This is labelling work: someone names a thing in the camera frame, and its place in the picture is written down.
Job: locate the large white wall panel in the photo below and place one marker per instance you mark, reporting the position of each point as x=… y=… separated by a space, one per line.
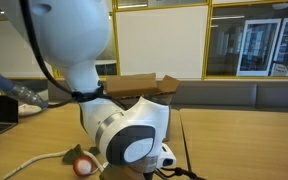
x=164 y=40

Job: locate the yellow partition frame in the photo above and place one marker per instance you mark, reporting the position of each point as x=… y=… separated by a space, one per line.
x=207 y=40

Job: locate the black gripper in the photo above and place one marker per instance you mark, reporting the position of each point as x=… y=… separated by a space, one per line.
x=150 y=175

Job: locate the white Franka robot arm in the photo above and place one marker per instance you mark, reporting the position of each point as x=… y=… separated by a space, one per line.
x=67 y=33

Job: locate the brown cardboard shipping box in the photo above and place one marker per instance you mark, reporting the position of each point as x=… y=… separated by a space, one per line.
x=130 y=85

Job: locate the grey upholstered bench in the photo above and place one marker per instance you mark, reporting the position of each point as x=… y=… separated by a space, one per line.
x=217 y=95

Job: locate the grey laptop black screen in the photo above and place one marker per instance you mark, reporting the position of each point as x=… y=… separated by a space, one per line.
x=0 y=110

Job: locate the red radish plush toy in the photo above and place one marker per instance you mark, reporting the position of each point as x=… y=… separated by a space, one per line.
x=83 y=166

